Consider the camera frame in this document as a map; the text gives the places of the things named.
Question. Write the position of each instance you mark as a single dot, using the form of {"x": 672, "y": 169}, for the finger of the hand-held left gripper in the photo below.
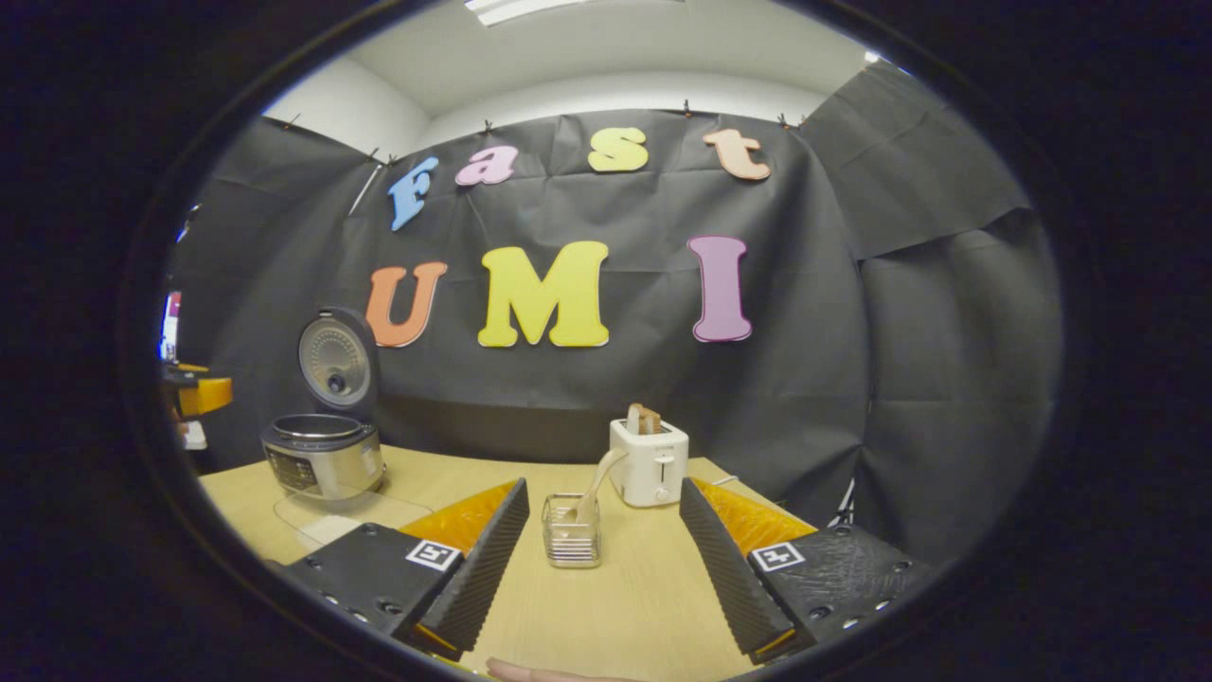
{"x": 204, "y": 396}
{"x": 187, "y": 372}

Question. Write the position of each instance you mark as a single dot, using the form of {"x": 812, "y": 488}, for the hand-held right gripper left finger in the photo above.
{"x": 478, "y": 568}

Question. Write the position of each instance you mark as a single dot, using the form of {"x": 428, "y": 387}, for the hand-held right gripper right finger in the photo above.
{"x": 729, "y": 568}

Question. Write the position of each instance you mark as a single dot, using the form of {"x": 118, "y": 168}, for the clear chopstick holder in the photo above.
{"x": 571, "y": 545}

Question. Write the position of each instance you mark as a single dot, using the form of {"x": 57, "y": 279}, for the black and silver rice cooker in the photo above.
{"x": 327, "y": 459}

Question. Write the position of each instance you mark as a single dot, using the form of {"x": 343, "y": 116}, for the wooden spoon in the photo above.
{"x": 601, "y": 474}

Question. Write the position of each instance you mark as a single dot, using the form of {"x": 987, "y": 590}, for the clear plastic rice container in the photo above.
{"x": 398, "y": 507}

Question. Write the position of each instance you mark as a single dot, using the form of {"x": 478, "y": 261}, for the white side table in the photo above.
{"x": 195, "y": 436}

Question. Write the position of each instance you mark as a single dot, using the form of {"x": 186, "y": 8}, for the computer monitor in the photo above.
{"x": 171, "y": 327}

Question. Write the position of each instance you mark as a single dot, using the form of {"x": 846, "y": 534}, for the white toaster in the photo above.
{"x": 649, "y": 469}

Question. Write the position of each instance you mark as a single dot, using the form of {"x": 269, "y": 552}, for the backdrop stand leg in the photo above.
{"x": 845, "y": 502}

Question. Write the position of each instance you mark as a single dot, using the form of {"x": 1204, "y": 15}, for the toasted bread slice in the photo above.
{"x": 646, "y": 419}

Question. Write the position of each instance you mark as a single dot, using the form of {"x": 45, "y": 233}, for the black backdrop cloth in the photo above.
{"x": 805, "y": 379}

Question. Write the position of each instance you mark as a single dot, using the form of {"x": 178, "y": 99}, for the ceiling light panel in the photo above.
{"x": 521, "y": 9}

